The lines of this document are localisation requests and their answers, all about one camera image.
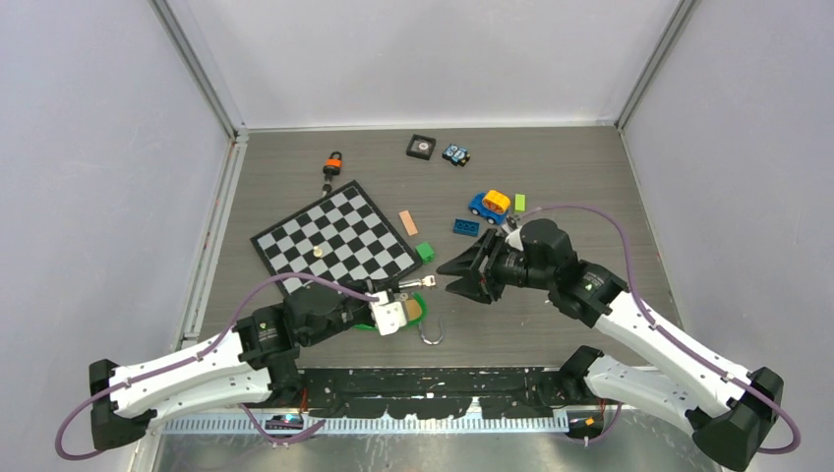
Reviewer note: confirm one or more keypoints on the orange black padlock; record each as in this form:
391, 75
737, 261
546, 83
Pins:
333, 165

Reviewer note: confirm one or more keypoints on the black square box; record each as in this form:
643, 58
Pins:
421, 147

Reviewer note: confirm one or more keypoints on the black white chessboard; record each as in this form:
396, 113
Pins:
358, 240

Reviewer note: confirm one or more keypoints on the blue toy brick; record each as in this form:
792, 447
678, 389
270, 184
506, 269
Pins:
466, 227

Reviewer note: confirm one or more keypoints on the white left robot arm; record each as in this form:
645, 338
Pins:
252, 363

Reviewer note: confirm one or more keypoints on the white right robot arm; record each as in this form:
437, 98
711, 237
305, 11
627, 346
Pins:
727, 409

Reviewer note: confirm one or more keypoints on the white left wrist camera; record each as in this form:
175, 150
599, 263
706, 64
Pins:
389, 312

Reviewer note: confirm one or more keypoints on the blue owl toy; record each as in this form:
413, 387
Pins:
457, 156

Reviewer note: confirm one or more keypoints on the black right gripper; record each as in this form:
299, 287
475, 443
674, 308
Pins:
483, 284

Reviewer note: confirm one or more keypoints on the lime green block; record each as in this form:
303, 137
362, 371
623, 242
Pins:
519, 203

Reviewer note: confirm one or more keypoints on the aluminium frame rail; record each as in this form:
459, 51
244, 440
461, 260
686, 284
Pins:
211, 241

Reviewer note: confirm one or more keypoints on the small wooden block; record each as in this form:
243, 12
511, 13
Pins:
408, 223

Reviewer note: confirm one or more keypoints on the blue yellow toy car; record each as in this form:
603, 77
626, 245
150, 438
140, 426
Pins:
492, 205

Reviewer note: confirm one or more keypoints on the green cable lock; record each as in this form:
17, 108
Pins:
415, 307

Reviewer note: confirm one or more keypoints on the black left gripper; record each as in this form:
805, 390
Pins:
368, 308

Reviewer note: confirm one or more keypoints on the green toy brick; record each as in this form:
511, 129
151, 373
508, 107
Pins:
426, 252

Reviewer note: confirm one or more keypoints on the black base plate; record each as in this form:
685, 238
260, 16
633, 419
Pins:
433, 393

